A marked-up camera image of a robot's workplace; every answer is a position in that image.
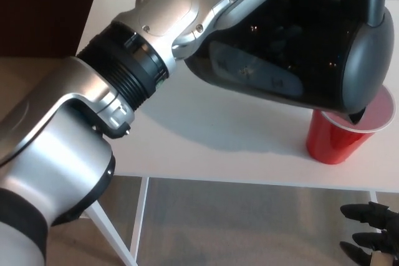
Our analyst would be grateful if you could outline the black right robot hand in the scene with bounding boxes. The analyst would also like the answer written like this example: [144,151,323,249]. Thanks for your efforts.
[339,202,399,266]

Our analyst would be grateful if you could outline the black electric kettle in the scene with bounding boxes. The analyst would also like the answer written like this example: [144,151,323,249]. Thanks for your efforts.
[183,0,399,125]

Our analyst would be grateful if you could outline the red plastic cup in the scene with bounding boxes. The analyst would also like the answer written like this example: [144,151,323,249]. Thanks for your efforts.
[305,87,396,166]

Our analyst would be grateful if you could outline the dark brown wooden panel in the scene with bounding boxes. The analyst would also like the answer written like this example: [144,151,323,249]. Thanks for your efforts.
[0,0,102,58]

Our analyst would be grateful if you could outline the white metal-frame table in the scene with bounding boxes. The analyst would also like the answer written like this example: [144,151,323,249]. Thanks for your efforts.
[74,0,399,266]

